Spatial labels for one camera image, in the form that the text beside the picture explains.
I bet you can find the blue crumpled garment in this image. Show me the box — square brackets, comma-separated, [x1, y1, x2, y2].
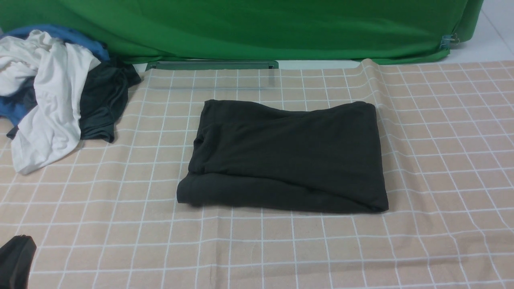
[1, 24, 110, 126]

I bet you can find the teal binder clip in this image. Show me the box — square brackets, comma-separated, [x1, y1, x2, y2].
[439, 33, 460, 50]

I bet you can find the green backdrop cloth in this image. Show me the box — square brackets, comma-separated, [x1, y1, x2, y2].
[1, 0, 483, 65]

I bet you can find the beige checkered tablecloth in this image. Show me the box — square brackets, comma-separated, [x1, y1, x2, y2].
[0, 60, 514, 289]

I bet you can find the white crumpled shirt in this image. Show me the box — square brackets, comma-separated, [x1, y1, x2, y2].
[1, 30, 100, 175]

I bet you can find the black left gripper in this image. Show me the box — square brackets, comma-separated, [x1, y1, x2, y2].
[0, 235, 37, 289]

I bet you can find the dark teal crumpled garment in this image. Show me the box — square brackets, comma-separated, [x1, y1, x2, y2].
[0, 57, 142, 143]

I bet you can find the dark gray long-sleeved shirt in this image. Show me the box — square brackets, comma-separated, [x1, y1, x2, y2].
[176, 100, 389, 214]

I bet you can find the gray-green metal bar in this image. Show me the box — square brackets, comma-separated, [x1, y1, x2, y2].
[145, 60, 279, 71]

